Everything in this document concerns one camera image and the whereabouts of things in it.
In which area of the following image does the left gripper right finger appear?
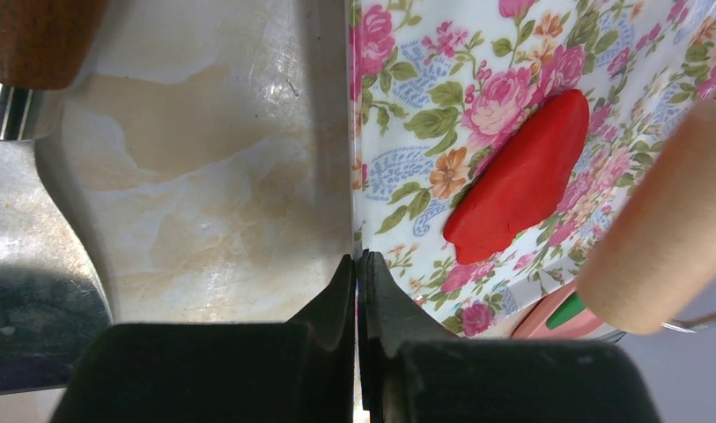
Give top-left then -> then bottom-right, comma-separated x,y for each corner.
357,250 -> 659,422

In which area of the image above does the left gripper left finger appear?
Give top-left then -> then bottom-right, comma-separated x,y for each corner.
52,256 -> 356,422

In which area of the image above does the red dough piece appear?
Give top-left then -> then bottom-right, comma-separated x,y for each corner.
443,89 -> 590,265

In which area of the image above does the wooden rolling pin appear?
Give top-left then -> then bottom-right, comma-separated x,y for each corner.
574,99 -> 716,337

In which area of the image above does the green dough disc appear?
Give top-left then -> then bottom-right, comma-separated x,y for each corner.
545,293 -> 586,330

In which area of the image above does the floral rectangular tray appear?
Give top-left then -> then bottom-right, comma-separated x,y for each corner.
346,1 -> 716,338

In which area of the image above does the metal scraper wooden handle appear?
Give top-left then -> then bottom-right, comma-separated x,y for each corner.
0,1 -> 113,395

